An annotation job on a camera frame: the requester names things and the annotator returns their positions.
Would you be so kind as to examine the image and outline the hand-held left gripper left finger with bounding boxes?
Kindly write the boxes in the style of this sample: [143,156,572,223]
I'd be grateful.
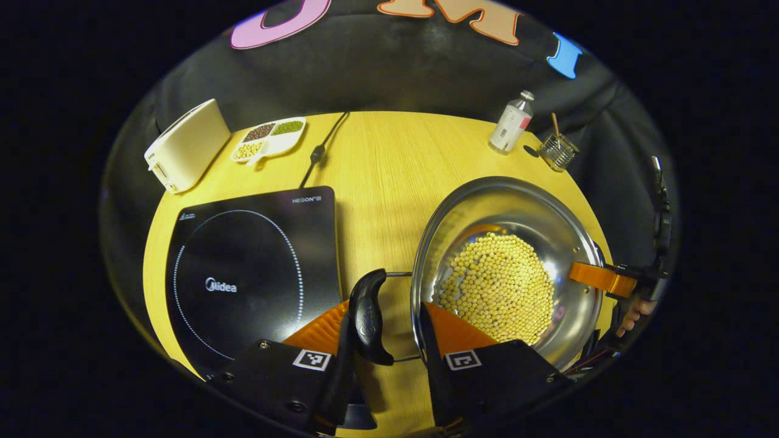
[210,298,366,436]

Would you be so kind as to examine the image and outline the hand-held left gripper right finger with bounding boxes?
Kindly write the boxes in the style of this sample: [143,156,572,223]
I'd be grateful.
[419,301,573,428]

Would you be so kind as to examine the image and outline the stainless steel pot black handle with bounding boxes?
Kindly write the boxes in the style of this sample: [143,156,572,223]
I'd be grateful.
[348,176,607,372]

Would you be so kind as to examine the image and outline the black induction cooktop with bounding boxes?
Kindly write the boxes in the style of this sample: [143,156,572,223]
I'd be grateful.
[166,186,378,430]

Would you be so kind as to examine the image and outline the pile of yellow soybeans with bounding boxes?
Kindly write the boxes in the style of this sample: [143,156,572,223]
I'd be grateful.
[438,232,554,346]

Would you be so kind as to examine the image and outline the white plastic bottle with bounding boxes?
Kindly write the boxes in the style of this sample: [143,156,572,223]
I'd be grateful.
[489,90,535,155]

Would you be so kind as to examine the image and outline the white divided bean dish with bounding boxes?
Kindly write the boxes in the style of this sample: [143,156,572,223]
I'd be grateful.
[230,117,307,166]

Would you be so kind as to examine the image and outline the white toaster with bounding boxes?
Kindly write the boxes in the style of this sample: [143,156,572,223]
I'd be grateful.
[144,99,232,194]

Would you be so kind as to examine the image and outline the black backdrop cloth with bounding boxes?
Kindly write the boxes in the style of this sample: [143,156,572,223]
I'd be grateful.
[100,0,679,293]

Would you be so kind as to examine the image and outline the wire mesh holder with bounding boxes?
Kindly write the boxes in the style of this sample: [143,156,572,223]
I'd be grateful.
[539,133,580,173]

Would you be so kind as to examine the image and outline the black power cable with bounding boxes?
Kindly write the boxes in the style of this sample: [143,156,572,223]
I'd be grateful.
[298,111,351,189]

